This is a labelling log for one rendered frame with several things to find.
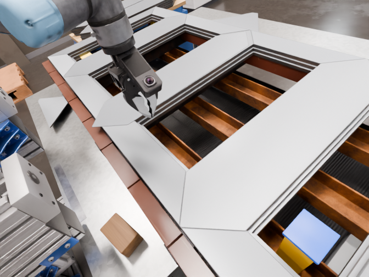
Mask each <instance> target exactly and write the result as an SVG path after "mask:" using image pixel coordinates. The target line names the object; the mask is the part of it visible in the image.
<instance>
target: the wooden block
mask: <svg viewBox="0 0 369 277"><path fill-rule="evenodd" d="M100 231H101V232H102V233H103V234H104V236H105V237H106V238H107V239H108V240H109V241H110V242H111V243H112V244H113V245H114V247H115V248H116V249H117V250H118V251H119V252H120V253H121V254H123V255H124V256H126V257H129V256H130V255H131V254H132V253H133V252H134V250H135V249H136V248H137V247H138V245H139V244H140V243H141V242H142V241H143V237H142V236H141V235H140V234H139V233H138V232H137V231H136V230H135V229H134V228H133V227H132V226H130V225H129V224H128V223H127V222H126V221H125V220H124V219H123V218H122V217H121V216H119V215H118V214H117V213H115V214H114V215H113V216H112V217H111V218H110V219H109V220H108V221H107V222H106V223H105V224H104V225H103V226H102V227H101V229H100Z"/></svg>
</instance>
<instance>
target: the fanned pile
mask: <svg viewBox="0 0 369 277"><path fill-rule="evenodd" d="M38 102H39V104H40V107H41V109H42V111H43V113H44V116H45V118H46V120H47V123H48V125H49V127H50V128H51V127H52V126H53V124H54V123H55V122H56V120H57V119H58V118H59V116H60V115H61V113H62V112H63V110H64V109H65V107H66V106H67V105H68V102H67V101H66V99H65V98H64V97H53V98H41V99H40V100H39V101H38Z"/></svg>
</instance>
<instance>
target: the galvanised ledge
mask: <svg viewBox="0 0 369 277"><path fill-rule="evenodd" d="M53 97H63V95H62V92H61V91H60V89H59V88H58V86H57V85H56V84H53V85H51V86H49V87H47V88H45V89H43V90H41V91H39V92H37V93H35V94H33V95H31V96H30V97H28V98H26V99H25V101H26V103H27V106H28V108H29V111H30V114H31V116H32V119H33V122H34V124H35V127H36V129H37V132H38V135H39V137H40V140H41V142H42V145H43V148H44V151H45V153H46V156H47V158H48V161H49V163H50V166H51V168H52V171H53V174H54V177H55V179H56V182H57V184H58V187H59V189H60V193H61V195H62V198H63V200H64V203H65V205H66V206H67V207H68V208H70V209H71V210H72V208H71V206H70V203H69V201H68V199H67V197H66V194H65V192H64V190H63V188H62V185H61V183H60V181H59V179H58V177H57V174H56V172H55V170H54V167H56V166H57V165H58V164H61V166H62V168H63V170H64V172H65V174H66V176H67V178H68V180H69V183H70V185H71V187H72V189H73V191H74V193H75V195H76V197H77V199H78V201H79V203H80V205H81V207H82V209H83V211H84V213H85V215H86V217H87V218H86V219H84V220H83V221H82V222H81V226H82V228H83V230H84V232H85V235H84V236H83V237H82V238H80V239H79V242H80V245H81V247H82V250H83V253H84V255H85V258H86V261H87V263H88V266H89V268H90V271H91V273H92V276H93V277H172V276H173V275H174V274H175V273H176V272H177V271H178V270H179V269H180V267H179V266H178V265H177V264H176V263H175V261H174V260H173V259H172V257H171V256H170V254H169V252H168V251H167V249H166V248H165V246H164V243H163V241H162V239H161V238H160V236H159V235H158V234H157V232H156V231H155V229H154V228H153V226H152V225H151V223H150V222H149V220H148V219H147V217H146V216H145V215H144V213H143V212H142V210H141V209H140V207H139V206H138V204H137V203H136V201H135V200H134V198H133V197H132V195H131V194H130V193H129V191H128V189H127V188H126V186H125V185H124V183H123V182H122V181H121V179H120V178H119V176H118V175H117V173H116V172H115V170H114V169H113V167H112V166H111V165H110V163H109V162H108V160H107V159H106V157H105V156H104V155H103V154H102V152H101V151H100V150H99V148H98V147H97V145H96V144H95V141H94V139H93V138H92V136H91V135H90V133H89V132H88V131H87V129H86V128H85V126H84V125H83V123H82V122H81V120H80V119H79V117H78V116H77V114H76V113H75V112H74V110H73V109H72V107H71V106H70V104H69V103H68V105H67V106H66V107H65V109H64V110H63V112H62V113H61V115H60V116H59V118H58V119H57V120H56V122H55V123H54V124H53V126H52V127H51V128H50V127H49V125H48V123H47V120H46V118H45V116H44V113H43V111H42V109H41V107H40V104H39V102H38V101H39V100H40V99H41V98H53ZM115 213H117V214H118V215H119V216H121V217H122V218H123V219H124V220H125V221H126V222H127V223H128V224H129V225H130V226H132V227H133V228H134V229H135V230H136V231H137V232H138V233H139V234H140V235H141V236H142V237H143V241H142V242H141V243H140V244H139V245H138V247H137V248H136V249H135V250H134V252H133V253H132V254H131V255H130V256H129V257H126V256H124V255H123V254H121V253H120V252H119V251H118V250H117V249H116V248H115V247H114V245H113V244H112V243H111V242H110V241H109V240H108V239H107V238H106V237H105V236H104V234H103V233H102V232H101V231H100V229H101V227H102V226H103V225H104V224H105V223H106V222H107V221H108V220H109V219H110V218H111V217H112V216H113V215H114V214H115Z"/></svg>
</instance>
